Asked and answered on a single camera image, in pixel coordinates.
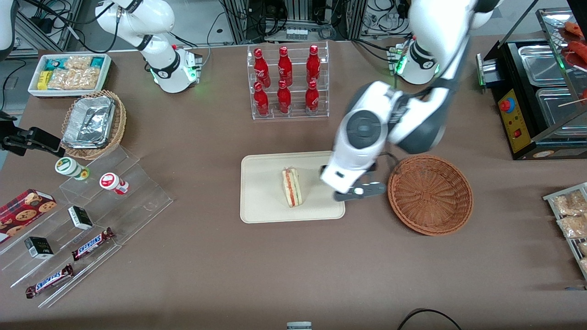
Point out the red lid yogurt cup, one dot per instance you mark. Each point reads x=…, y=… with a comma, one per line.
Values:
x=109, y=181

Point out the light tan wicker basket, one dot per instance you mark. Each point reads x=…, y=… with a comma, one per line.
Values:
x=120, y=123

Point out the red emergency stop button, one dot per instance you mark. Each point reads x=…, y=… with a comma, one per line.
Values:
x=506, y=105

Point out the yellow snack packet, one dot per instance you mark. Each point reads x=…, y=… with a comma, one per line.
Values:
x=43, y=80

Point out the clear bag of pastry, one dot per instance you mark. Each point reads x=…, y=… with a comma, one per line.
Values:
x=568, y=204
x=583, y=249
x=573, y=226
x=584, y=266

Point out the clear bag of crackers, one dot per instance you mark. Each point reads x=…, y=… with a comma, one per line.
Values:
x=87, y=78
x=62, y=79
x=78, y=62

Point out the brown round wicker basket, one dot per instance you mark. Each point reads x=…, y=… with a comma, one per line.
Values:
x=426, y=197

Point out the triangle sandwich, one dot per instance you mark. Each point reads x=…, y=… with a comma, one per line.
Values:
x=292, y=188

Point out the green lid yogurt cup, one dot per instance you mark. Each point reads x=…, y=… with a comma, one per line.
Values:
x=66, y=166

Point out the red cola bottle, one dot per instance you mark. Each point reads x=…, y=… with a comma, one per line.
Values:
x=285, y=65
x=312, y=98
x=313, y=64
x=260, y=68
x=261, y=101
x=284, y=99

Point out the white rectangular snack bin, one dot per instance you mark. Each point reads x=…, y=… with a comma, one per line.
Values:
x=33, y=88

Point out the teal snack packet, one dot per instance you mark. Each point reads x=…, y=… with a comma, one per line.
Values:
x=52, y=63
x=97, y=61

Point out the clear acrylic bottle rack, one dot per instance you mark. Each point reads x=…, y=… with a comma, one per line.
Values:
x=297, y=114

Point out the black hot dog warmer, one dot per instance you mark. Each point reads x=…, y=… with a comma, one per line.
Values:
x=516, y=123

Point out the clear acrylic step shelf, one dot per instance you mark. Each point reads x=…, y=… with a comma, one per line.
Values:
x=137, y=201

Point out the cream plastic serving tray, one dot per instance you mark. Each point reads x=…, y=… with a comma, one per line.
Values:
x=266, y=192

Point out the red tartan cookie box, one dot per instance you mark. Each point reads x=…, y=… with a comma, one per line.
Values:
x=23, y=213

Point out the steel warmer pan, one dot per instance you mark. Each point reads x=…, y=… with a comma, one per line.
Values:
x=557, y=107
x=541, y=64

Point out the aluminium profile frame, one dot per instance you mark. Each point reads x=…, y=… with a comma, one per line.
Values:
x=236, y=20

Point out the Snickers chocolate bar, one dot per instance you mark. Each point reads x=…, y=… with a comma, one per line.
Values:
x=49, y=280
x=93, y=244

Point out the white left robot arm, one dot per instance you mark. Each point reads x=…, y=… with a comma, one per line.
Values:
x=412, y=119

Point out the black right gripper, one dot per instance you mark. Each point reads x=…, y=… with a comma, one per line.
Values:
x=28, y=139

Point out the small black carton box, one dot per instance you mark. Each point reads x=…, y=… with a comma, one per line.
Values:
x=39, y=247
x=80, y=217

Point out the small grey device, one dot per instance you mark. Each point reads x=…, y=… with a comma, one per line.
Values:
x=299, y=326

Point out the silver foil packets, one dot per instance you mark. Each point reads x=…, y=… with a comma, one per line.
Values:
x=89, y=121

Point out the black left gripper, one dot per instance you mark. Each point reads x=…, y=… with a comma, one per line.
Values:
x=323, y=167

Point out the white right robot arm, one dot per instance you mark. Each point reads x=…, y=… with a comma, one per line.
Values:
x=163, y=68

